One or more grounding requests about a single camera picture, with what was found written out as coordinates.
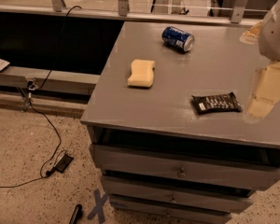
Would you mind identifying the grey middle drawer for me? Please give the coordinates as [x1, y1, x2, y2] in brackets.
[102, 176, 252, 213]

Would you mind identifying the grey drawer cabinet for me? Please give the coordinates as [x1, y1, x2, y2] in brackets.
[80, 21, 280, 224]

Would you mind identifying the metal clamp bracket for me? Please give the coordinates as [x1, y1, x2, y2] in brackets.
[17, 77, 38, 112]

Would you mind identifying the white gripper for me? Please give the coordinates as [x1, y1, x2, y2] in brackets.
[240, 0, 280, 119]

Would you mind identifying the black rxbar chocolate wrapper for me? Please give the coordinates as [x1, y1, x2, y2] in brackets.
[192, 92, 243, 114]

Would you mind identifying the black power adapter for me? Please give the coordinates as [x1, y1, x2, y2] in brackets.
[54, 154, 74, 173]

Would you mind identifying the grey metal rail ledge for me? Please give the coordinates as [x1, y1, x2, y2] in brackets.
[0, 66, 100, 95]

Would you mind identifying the black object on floor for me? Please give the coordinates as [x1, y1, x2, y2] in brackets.
[69, 204, 82, 224]

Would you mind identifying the grey drawer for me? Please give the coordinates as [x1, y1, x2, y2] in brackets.
[90, 145, 280, 190]
[102, 176, 252, 213]
[109, 195, 231, 224]

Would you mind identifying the black cable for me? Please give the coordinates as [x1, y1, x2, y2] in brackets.
[0, 5, 83, 189]

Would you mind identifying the grey bottom drawer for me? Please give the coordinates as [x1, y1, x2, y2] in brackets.
[109, 195, 231, 224]

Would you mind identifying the yellow sponge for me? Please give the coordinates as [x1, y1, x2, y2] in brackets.
[127, 59, 155, 88]

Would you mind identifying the blue soda can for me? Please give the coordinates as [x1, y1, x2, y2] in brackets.
[161, 26, 195, 52]

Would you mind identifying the grey top drawer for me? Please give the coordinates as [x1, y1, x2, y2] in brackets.
[90, 145, 280, 190]

